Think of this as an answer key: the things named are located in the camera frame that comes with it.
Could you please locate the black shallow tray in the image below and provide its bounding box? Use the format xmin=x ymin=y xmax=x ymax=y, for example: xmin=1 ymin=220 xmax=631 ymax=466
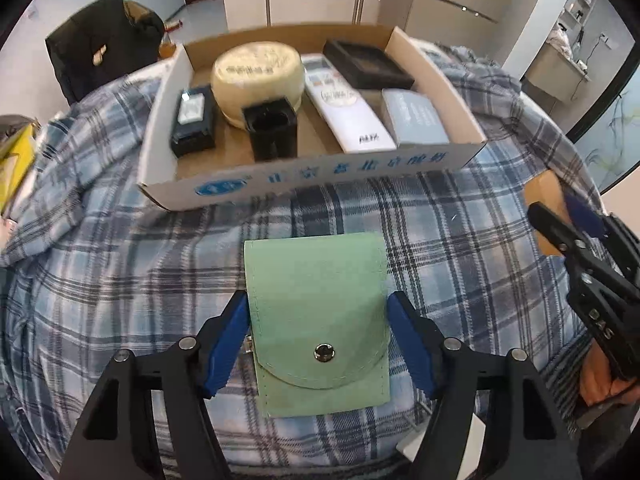
xmin=321 ymin=38 xmax=416 ymax=91

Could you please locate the blue plaid cloth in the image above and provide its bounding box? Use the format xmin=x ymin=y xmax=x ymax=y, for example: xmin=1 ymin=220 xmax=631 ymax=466
xmin=0 ymin=42 xmax=608 ymax=480

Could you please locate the glass sliding door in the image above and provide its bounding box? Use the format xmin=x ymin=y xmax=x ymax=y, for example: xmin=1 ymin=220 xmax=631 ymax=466
xmin=567 ymin=35 xmax=640 ymax=196

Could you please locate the green snap pouch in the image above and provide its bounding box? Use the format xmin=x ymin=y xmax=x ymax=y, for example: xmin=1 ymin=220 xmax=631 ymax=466
xmin=243 ymin=231 xmax=392 ymax=418

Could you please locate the person's right hand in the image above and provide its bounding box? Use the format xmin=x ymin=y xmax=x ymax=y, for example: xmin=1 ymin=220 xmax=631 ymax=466
xmin=580 ymin=335 xmax=640 ymax=408

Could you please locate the grey-blue rectangular box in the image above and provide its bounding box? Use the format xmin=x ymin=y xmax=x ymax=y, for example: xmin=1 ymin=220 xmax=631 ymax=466
xmin=381 ymin=87 xmax=451 ymax=147

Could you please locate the white wall shelf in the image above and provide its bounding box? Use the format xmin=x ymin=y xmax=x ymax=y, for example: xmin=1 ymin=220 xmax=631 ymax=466
xmin=557 ymin=0 xmax=598 ymax=31

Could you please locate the white card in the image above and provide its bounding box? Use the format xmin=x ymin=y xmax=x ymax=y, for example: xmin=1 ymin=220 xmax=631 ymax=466
xmin=396 ymin=412 xmax=486 ymax=476

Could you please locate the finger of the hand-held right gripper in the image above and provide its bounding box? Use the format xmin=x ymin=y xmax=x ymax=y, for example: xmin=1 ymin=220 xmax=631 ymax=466
xmin=527 ymin=201 xmax=601 ymax=281
xmin=565 ymin=192 xmax=640 ymax=281

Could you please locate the black plastic holder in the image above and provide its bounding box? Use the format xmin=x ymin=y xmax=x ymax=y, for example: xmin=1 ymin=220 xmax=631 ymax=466
xmin=241 ymin=97 xmax=298 ymax=162

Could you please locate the white cardboard box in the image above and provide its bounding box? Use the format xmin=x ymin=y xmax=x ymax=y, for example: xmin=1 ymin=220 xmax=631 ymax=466
xmin=136 ymin=22 xmax=488 ymax=212

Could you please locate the beige kitchen cabinet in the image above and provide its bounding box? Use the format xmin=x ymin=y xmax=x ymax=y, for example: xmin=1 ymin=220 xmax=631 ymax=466
xmin=522 ymin=35 xmax=591 ymax=103

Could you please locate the black battery pack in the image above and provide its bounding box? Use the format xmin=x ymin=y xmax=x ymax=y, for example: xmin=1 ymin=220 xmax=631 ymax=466
xmin=170 ymin=85 xmax=218 ymax=158

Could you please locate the white remote control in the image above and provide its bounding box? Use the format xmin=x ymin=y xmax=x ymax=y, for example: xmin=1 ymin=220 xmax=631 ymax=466
xmin=300 ymin=53 xmax=398 ymax=153

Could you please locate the yellow packet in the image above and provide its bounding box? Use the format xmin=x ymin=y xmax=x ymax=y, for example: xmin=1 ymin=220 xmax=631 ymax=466
xmin=0 ymin=122 xmax=38 ymax=216

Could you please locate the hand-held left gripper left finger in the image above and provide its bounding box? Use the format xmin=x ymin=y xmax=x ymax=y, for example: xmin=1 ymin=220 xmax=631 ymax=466
xmin=57 ymin=290 xmax=251 ymax=480

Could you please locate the tan cardboard piece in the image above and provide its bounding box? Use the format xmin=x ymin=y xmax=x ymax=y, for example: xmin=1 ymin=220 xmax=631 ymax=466
xmin=122 ymin=0 xmax=151 ymax=23

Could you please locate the brown block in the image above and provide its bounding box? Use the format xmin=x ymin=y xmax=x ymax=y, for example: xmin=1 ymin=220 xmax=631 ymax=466
xmin=522 ymin=169 xmax=571 ymax=256

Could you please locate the round cream tin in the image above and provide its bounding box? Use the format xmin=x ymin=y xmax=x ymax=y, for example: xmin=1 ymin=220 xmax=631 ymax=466
xmin=210 ymin=40 xmax=306 ymax=129

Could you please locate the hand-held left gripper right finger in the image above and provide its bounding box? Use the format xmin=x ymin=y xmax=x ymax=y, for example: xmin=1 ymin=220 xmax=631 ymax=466
xmin=386 ymin=290 xmax=583 ymax=480

